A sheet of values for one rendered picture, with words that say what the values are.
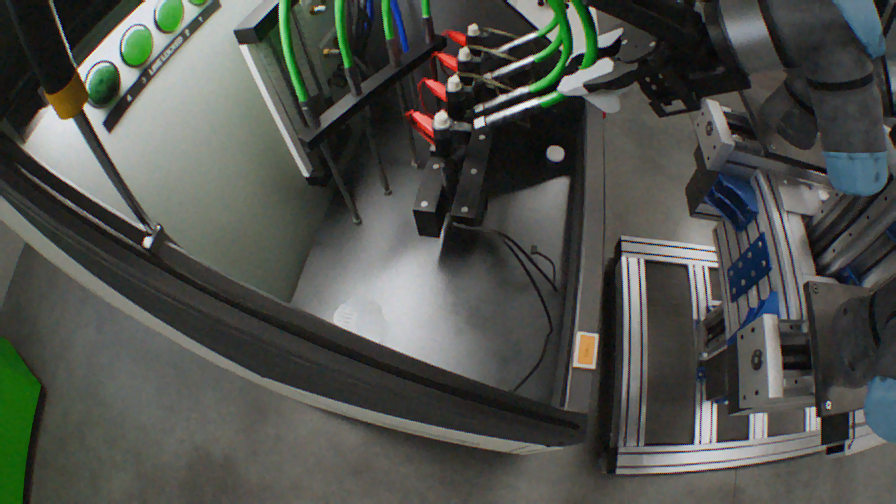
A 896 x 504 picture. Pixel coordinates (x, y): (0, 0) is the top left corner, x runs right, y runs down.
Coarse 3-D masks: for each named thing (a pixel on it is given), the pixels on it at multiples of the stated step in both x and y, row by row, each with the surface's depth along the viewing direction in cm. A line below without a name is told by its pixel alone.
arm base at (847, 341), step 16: (848, 304) 41; (864, 304) 36; (832, 320) 42; (848, 320) 38; (864, 320) 35; (832, 336) 41; (848, 336) 37; (864, 336) 34; (832, 352) 40; (848, 352) 37; (864, 352) 34; (848, 368) 36; (864, 368) 34; (848, 384) 37; (864, 384) 35
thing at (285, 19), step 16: (288, 0) 38; (576, 0) 32; (288, 16) 41; (592, 16) 34; (288, 32) 43; (592, 32) 35; (288, 48) 45; (592, 48) 37; (288, 64) 47; (592, 64) 39; (304, 96) 53; (544, 96) 45; (560, 96) 44
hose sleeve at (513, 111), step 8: (520, 104) 47; (528, 104) 46; (536, 104) 46; (496, 112) 50; (504, 112) 49; (512, 112) 48; (520, 112) 47; (528, 112) 47; (536, 112) 47; (488, 120) 50; (496, 120) 50; (504, 120) 49; (512, 120) 49
